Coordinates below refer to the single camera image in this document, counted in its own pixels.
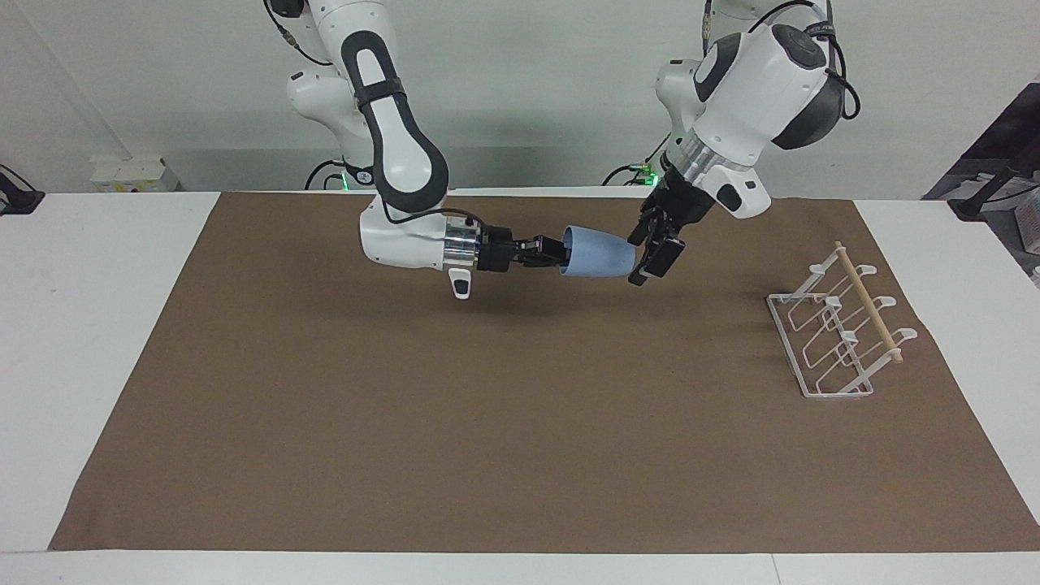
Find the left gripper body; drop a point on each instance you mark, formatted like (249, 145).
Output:
(681, 207)

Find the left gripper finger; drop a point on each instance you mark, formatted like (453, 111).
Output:
(643, 230)
(665, 256)

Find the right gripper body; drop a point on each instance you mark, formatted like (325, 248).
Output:
(496, 249)

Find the light blue cup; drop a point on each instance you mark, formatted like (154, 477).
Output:
(597, 253)

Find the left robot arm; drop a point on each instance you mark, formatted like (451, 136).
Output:
(756, 89)

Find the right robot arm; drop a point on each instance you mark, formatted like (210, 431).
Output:
(390, 122)

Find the black stand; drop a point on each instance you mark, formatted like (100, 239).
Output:
(987, 183)
(18, 199)

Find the white box with labels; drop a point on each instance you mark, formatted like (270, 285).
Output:
(134, 175)

